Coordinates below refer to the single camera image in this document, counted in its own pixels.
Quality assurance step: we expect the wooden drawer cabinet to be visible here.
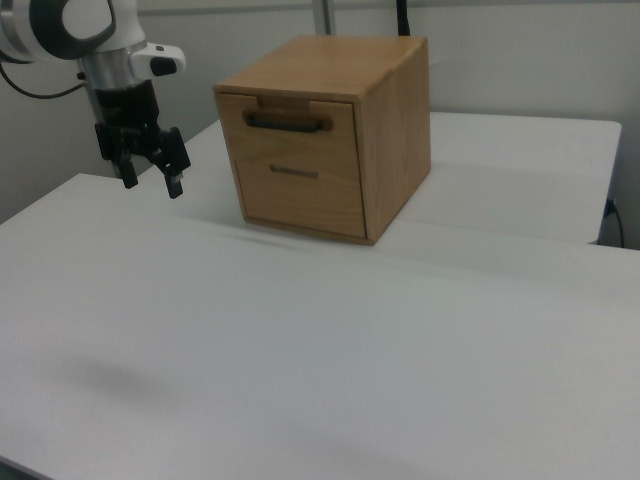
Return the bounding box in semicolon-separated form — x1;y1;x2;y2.
212;33;432;247

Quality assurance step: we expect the wooden drawer with recessed pull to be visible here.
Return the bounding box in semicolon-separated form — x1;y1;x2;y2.
234;159;369;238

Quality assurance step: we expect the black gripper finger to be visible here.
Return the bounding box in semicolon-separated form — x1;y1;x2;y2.
151;126;193;201
115;149;140;191

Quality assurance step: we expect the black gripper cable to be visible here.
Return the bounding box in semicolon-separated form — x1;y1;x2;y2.
0;62;86;99

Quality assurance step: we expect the black wall cable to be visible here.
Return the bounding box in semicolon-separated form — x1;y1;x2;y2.
605;198;627;249

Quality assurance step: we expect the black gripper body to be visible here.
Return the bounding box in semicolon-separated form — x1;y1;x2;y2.
93;81;175;165

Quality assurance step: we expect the wooden drawer with bar handle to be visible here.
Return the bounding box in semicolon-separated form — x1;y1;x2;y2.
217;92;363;175

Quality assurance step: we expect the black bar drawer handle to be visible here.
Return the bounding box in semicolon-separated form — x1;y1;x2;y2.
243;110;335;135

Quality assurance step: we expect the recessed metal drawer pull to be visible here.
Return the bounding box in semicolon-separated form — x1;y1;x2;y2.
269;163;320;180

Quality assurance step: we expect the black camera stand pole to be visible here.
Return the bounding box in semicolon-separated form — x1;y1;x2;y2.
396;0;413;37

